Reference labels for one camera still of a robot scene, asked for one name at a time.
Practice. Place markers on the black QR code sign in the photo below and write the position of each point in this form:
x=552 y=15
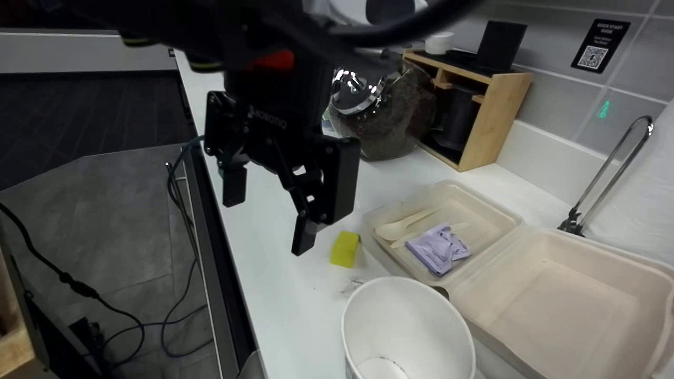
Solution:
x=599 y=45

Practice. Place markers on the small white container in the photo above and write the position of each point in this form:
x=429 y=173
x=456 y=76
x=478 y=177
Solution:
x=440 y=42

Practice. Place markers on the dark glass jar appliance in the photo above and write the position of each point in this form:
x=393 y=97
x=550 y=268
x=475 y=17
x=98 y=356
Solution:
x=397 y=118

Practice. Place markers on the beige clamshell takeout container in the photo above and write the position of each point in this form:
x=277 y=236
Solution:
x=561 y=308

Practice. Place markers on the green wall sticker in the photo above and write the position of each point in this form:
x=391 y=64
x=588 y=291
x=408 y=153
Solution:
x=604 y=111

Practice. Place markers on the black rectangular box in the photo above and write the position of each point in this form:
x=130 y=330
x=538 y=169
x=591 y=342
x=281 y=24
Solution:
x=502 y=45

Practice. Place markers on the large white paper bowl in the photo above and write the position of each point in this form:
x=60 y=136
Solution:
x=408 y=327

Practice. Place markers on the black canister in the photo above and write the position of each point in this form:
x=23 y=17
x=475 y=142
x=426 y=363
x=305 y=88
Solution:
x=456 y=120

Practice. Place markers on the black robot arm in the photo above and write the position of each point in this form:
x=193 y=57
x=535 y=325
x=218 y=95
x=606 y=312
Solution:
x=275 y=76

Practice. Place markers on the yellow block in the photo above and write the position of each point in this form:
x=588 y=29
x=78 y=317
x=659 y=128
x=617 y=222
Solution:
x=343 y=250

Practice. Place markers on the chrome faucet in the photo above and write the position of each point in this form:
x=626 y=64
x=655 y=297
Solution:
x=612 y=171

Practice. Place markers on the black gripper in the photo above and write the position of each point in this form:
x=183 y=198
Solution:
x=281 y=137

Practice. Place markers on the light wooden shelf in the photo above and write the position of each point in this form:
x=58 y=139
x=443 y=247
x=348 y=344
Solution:
x=496 y=118

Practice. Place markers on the purple plastic packet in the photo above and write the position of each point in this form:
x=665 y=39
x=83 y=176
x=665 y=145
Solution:
x=438 y=250

